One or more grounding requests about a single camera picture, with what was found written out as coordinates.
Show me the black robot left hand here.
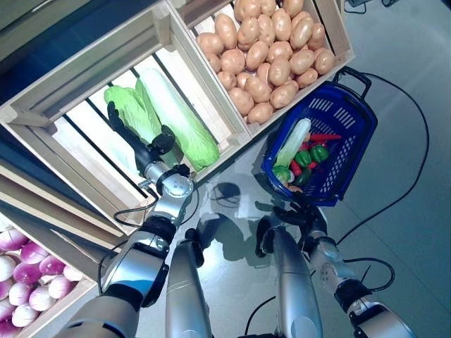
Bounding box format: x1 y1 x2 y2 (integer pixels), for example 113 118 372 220
106 101 176 173

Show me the napa cabbage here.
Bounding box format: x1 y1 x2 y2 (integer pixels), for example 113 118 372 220
103 84 184 168
135 68 221 173
273 118 312 168

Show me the blue plastic shopping basket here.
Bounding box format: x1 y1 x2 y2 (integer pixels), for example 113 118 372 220
261 66 378 208

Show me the wooden slatted cabbage crate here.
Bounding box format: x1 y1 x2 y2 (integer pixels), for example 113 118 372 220
0 7 252 236

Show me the brown potato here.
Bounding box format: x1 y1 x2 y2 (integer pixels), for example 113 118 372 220
268 56 292 87
244 75 272 104
220 48 247 75
228 87 255 117
217 70 237 91
313 48 336 75
196 32 226 56
245 40 270 71
269 80 299 109
214 13 239 50
295 68 319 89
206 53 222 73
288 49 316 76
246 101 275 125

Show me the silver robot left leg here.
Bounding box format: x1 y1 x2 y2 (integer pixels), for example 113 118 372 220
164 227 212 338

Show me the silver robot leg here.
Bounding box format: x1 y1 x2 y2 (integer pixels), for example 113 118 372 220
255 216 323 338
164 227 212 338

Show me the purple white onion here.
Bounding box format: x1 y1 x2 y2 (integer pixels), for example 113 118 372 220
0 229 29 251
39 255 66 275
48 276 75 299
8 282 35 306
63 264 84 282
12 304 39 327
0 256 18 282
28 285 57 311
20 242 49 264
13 262 40 284

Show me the round green cabbage head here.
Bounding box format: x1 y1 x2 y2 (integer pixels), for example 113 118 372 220
273 165 292 182

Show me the dark green bell pepper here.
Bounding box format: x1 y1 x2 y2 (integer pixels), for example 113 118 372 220
294 168 314 187

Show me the wooden onion crate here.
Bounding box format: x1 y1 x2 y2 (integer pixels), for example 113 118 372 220
0 211 99 338

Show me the long red chili pepper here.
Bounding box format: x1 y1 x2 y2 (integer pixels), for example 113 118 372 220
309 132 342 142

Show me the silver robot right leg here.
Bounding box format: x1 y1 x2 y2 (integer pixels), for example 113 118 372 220
255 216 323 338

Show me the wooden potato crate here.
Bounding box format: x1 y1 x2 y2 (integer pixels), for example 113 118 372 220
165 0 355 139

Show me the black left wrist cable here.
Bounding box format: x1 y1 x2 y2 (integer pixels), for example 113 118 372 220
113 189 160 227

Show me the long black floor cable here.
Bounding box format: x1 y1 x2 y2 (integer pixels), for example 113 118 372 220
336 72 431 247

